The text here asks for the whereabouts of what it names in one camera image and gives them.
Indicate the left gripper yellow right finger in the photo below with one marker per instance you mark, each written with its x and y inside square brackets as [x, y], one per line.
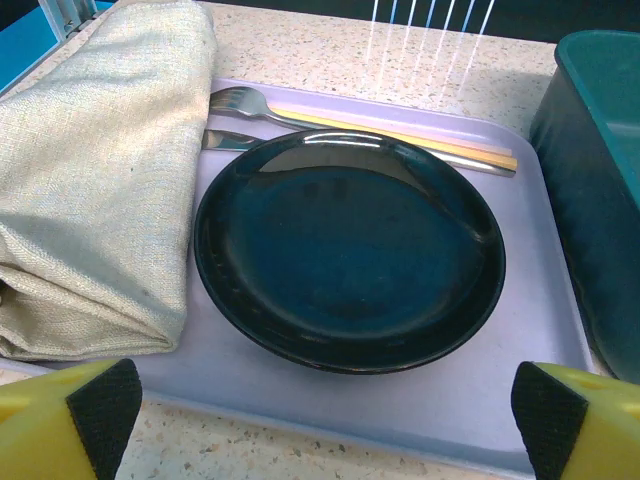
[590, 430]

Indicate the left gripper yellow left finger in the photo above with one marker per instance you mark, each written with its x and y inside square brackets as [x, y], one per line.
[40, 430]

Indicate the teal container with red legos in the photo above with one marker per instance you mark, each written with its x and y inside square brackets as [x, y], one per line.
[590, 200]

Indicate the lavender plastic tray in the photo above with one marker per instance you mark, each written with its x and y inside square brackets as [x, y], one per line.
[350, 410]

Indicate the beige folded cloth napkin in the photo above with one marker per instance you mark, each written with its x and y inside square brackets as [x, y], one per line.
[95, 175]

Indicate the black round plate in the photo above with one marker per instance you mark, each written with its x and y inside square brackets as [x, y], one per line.
[350, 250]

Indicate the silver metal knife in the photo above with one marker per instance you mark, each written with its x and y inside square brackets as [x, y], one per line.
[225, 140]

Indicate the yellow chopstick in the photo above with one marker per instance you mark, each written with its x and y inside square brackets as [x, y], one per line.
[400, 138]

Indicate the silver metal fork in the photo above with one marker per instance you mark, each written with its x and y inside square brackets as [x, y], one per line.
[240, 102]

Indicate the aluminium frame post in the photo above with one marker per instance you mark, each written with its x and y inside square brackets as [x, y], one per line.
[65, 15]

